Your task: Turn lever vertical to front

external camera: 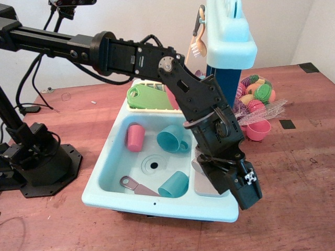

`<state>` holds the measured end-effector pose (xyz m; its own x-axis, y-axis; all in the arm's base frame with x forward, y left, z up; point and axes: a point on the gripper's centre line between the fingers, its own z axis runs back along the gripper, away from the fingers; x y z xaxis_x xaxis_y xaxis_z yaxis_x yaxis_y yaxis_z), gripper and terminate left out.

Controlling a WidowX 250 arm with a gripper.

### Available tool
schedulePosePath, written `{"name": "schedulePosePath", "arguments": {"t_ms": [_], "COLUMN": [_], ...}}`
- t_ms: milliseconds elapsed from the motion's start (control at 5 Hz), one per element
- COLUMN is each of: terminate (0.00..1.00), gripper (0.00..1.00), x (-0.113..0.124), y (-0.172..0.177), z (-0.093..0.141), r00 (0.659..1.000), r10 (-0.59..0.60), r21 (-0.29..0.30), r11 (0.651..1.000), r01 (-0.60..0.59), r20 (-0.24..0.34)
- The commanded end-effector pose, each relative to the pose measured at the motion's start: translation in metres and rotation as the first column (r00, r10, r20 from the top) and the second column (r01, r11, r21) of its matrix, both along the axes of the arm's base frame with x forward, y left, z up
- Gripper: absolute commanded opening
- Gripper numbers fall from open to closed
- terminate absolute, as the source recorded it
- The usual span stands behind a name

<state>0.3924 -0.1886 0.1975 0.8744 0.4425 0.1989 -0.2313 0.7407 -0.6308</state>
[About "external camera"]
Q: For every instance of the pink toy plate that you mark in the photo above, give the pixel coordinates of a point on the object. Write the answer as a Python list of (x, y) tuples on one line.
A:
[(172, 99)]

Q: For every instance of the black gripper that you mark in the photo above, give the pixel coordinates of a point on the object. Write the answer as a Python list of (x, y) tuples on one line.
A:
[(218, 137)]

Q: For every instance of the grey toy faucet with lever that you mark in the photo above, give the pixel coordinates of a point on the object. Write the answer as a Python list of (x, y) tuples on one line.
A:
[(195, 164)]

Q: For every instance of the black tape patch near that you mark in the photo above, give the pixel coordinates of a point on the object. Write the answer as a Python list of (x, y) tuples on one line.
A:
[(287, 124)]

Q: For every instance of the light blue toy sink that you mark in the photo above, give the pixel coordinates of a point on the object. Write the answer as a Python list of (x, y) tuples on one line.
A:
[(151, 167)]

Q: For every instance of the black tape patch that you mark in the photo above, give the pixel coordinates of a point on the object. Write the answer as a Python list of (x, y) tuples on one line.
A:
[(287, 124), (308, 68)]

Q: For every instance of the light blue toy shelf tower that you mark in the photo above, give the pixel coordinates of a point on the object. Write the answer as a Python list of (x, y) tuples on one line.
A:
[(230, 45)]

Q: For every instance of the black tape patch far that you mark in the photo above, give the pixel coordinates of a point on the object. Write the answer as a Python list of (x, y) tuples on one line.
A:
[(308, 68)]

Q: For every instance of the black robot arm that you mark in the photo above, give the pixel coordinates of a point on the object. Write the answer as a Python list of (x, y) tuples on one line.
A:
[(202, 101)]

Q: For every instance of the pink toy cup in sink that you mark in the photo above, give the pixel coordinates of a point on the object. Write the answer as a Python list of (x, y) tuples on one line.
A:
[(135, 138)]

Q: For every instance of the camera on stand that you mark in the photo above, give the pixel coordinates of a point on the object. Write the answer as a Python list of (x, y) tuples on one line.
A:
[(66, 8)]

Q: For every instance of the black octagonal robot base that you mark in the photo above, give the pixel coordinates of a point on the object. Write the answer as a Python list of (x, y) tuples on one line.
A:
[(37, 163)]

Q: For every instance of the mesh bag of toy fruit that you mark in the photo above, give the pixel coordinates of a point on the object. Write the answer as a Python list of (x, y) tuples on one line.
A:
[(256, 101)]

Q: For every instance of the cream dish rack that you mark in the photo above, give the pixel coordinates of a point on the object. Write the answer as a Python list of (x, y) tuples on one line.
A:
[(155, 85)]

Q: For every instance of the teal toy mug with handle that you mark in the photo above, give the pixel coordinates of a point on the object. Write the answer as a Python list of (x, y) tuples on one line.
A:
[(172, 139)]

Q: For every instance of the pink toy cup on table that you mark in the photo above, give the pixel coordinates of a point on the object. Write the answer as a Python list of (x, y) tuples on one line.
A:
[(257, 131)]

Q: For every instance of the teal toy cup lying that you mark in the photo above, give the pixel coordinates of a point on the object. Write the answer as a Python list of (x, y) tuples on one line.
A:
[(175, 186)]

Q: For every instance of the orange toy spoon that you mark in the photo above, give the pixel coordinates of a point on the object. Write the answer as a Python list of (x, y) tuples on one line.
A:
[(200, 47)]

